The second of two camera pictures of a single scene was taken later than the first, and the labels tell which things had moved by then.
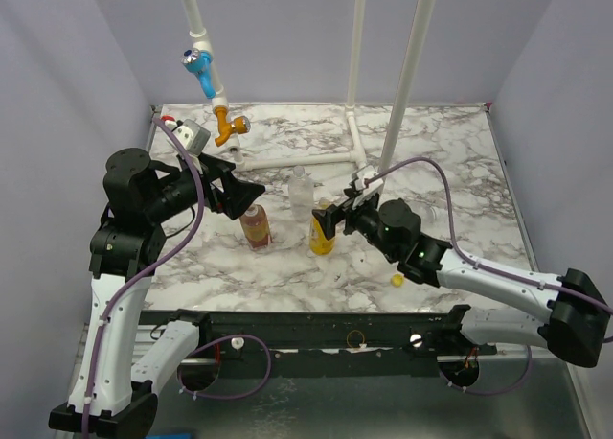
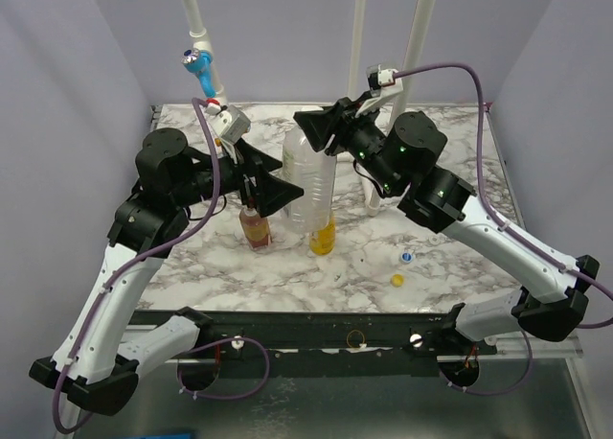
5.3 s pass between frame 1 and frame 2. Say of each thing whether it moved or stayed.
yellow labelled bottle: stayed
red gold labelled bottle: stayed
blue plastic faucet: stayed
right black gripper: moved
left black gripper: moved
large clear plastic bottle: moved
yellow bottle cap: stayed
